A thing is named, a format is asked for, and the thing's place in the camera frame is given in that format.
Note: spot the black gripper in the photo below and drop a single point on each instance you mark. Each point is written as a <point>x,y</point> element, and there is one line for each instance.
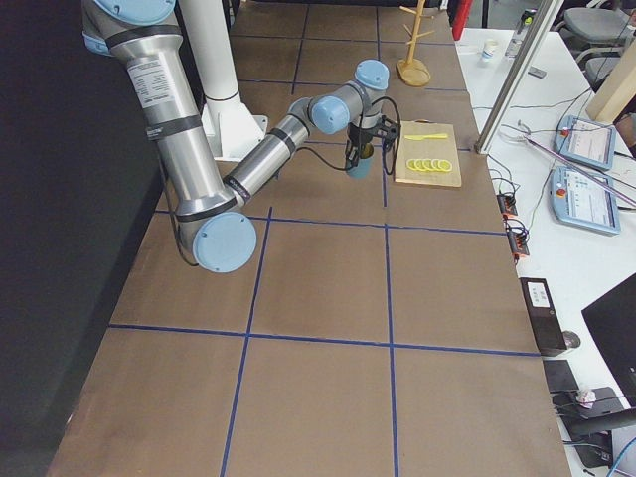
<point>357,136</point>

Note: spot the dark blue mug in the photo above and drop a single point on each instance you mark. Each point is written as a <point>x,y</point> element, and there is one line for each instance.
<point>363,168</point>

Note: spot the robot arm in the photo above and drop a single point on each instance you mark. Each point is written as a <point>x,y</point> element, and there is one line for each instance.
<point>149,38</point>

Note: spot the wooden cup storage rack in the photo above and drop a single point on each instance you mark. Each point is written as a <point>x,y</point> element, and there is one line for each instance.
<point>412,71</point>

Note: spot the white paper cup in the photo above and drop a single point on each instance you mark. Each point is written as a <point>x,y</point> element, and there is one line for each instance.
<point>490,47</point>

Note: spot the bamboo cutting board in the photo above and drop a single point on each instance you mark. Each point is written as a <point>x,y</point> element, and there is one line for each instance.
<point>427,155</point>

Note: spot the yellow plastic knife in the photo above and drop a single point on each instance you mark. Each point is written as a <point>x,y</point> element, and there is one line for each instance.
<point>422,137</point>

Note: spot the white reacher grabber tool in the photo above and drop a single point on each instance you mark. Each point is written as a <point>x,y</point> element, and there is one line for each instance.
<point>526,137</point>

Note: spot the orange black power strip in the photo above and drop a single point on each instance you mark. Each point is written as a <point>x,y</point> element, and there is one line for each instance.
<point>517,233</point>

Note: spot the clear water bottle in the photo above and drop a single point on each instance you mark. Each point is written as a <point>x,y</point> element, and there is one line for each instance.
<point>520,32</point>

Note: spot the teach pendant near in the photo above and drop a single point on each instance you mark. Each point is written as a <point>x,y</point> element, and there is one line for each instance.
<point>579,202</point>

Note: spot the teach pendant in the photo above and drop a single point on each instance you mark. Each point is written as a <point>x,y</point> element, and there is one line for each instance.
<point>586,142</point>
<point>579,202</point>

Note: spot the teach pendant far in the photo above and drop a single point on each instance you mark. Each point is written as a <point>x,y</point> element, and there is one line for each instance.
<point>586,142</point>

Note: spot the grey office chair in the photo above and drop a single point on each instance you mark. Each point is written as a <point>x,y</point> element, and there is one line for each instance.
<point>597,38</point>

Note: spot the black box with label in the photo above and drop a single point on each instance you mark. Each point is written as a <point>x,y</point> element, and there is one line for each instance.
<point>543,316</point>

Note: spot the black computer mouse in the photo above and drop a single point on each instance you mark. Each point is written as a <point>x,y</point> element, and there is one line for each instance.
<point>571,340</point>

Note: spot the black laptop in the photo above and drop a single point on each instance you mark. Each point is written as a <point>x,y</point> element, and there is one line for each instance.
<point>610,321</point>

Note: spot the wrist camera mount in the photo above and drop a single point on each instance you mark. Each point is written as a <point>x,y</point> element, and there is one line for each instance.
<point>388,131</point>

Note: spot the aluminium frame post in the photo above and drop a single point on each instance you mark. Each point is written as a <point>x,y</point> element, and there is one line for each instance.
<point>532,43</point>

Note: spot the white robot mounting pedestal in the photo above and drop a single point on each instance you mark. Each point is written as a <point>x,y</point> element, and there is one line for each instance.
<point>231,129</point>

